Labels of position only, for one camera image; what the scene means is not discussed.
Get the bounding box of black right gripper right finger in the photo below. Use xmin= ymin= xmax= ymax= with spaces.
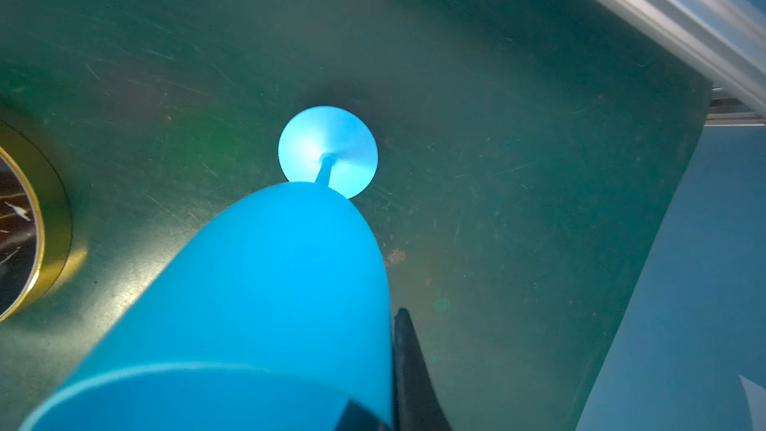
xmin=393 ymin=308 xmax=452 ymax=431

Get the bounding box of aluminium back frame rail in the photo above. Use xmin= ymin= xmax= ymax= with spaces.
xmin=596 ymin=0 xmax=765 ymax=113

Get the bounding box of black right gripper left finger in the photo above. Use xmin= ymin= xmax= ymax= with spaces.
xmin=334 ymin=399 xmax=392 ymax=431

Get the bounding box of gold wire wine glass rack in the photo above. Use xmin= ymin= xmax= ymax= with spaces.
xmin=1 ymin=124 xmax=72 ymax=320

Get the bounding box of blue wine glass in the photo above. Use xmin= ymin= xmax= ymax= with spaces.
xmin=23 ymin=106 xmax=395 ymax=430

